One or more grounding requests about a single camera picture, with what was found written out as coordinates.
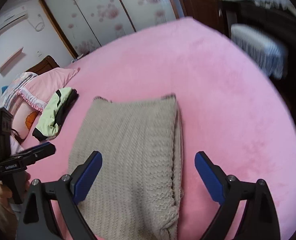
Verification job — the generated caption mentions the beige knit sweater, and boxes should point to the beige knit sweater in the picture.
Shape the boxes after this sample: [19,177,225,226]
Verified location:
[69,94,183,239]

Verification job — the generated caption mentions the person's left hand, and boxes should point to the person's left hand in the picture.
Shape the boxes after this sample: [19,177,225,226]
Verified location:
[0,172,31,221]

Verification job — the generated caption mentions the green and black garment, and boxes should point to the green and black garment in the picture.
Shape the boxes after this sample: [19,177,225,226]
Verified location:
[32,87,79,142]

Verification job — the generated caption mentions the pink cartoon pillow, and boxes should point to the pink cartoon pillow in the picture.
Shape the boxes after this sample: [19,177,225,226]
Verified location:
[9,96,39,144]

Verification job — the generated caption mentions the folded striped quilt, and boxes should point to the folded striped quilt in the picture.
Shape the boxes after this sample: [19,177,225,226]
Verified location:
[0,72,38,111]

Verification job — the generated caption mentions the pink ruffled pillow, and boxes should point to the pink ruffled pillow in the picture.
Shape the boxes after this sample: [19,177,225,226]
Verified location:
[19,68,80,112]

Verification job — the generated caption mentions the wooden headboard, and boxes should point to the wooden headboard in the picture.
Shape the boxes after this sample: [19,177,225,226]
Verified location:
[26,55,59,75]

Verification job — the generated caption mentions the pink bed blanket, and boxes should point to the pink bed blanket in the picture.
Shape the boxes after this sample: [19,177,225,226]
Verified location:
[28,18,296,239]

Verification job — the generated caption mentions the white air conditioner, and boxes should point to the white air conditioner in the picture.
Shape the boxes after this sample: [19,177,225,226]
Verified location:
[0,5,28,35]

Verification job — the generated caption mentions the floral sliding wardrobe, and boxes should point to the floral sliding wardrobe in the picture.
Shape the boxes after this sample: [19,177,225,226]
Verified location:
[39,0,183,58]

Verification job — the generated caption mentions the white covered piano stool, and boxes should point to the white covered piano stool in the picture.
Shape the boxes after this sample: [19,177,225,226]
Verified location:
[231,23,288,79]

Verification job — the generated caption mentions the black upright piano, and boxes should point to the black upright piano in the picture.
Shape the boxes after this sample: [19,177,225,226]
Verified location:
[220,1,296,86]

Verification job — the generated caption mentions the brown wooden door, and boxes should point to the brown wooden door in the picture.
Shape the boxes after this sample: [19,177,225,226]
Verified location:
[180,0,224,33]

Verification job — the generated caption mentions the pink wall shelf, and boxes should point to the pink wall shelf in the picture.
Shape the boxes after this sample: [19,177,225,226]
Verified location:
[0,47,24,73]

